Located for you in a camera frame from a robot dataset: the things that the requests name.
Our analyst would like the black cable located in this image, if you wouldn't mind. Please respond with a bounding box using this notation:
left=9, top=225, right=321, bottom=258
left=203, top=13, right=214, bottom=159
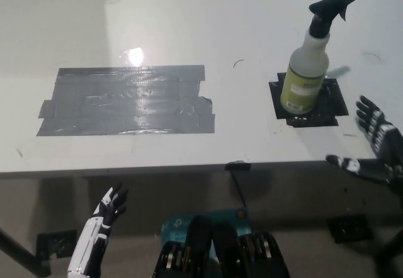
left=231, top=169, right=247, bottom=210

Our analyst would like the spray bottle with black trigger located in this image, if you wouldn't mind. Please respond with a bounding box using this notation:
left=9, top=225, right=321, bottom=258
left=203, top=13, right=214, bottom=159
left=280, top=0, right=358, bottom=115

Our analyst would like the black table leg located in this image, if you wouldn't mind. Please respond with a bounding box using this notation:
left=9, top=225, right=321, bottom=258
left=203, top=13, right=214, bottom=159
left=0, top=226, right=52, bottom=277

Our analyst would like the grey duct tape patch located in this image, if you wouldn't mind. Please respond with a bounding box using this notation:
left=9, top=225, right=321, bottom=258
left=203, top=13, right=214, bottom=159
left=36, top=64, right=217, bottom=138

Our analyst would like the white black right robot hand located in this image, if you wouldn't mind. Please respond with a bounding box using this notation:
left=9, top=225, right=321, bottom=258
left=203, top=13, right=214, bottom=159
left=325, top=94, right=403, bottom=197

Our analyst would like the small black tape strip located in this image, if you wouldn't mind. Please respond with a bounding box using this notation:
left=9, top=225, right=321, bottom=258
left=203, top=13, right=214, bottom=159
left=225, top=161, right=252, bottom=170

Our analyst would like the black tape square patch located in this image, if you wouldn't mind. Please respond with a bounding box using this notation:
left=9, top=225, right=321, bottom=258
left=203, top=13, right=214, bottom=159
left=268, top=72, right=349, bottom=128

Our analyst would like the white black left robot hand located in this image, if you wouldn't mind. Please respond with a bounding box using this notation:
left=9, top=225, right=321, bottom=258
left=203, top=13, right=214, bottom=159
left=67, top=182, right=130, bottom=274

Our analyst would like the teal router box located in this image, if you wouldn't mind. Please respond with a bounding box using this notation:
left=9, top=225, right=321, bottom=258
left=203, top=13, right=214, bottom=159
left=160, top=208, right=253, bottom=260

